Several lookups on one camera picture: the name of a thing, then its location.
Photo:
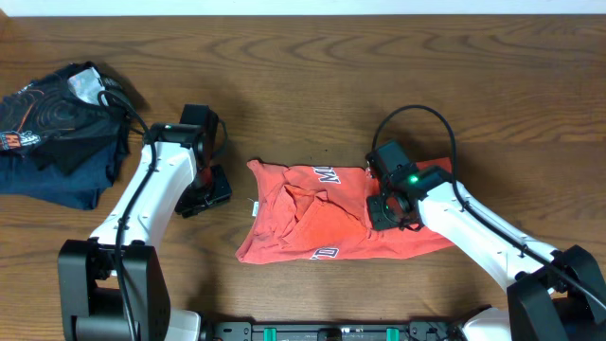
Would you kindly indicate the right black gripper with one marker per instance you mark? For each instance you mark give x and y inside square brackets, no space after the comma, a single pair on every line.
[379,214]

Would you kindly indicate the navy blue folded garment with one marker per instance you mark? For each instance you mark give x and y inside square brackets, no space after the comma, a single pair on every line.
[81,189]

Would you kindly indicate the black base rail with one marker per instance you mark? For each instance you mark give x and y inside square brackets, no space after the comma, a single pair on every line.
[411,331]

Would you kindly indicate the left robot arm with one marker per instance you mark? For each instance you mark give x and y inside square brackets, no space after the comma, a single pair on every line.
[111,285]

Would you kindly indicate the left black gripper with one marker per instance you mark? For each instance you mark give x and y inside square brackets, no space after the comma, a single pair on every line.
[208,195]

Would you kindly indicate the black graphic t-shirt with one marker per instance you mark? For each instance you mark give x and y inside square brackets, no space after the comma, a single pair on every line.
[64,118]

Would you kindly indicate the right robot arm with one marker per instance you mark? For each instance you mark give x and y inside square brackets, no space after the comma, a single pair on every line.
[552,294]

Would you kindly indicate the red t-shirt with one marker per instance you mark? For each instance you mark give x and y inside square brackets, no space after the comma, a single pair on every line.
[320,213]

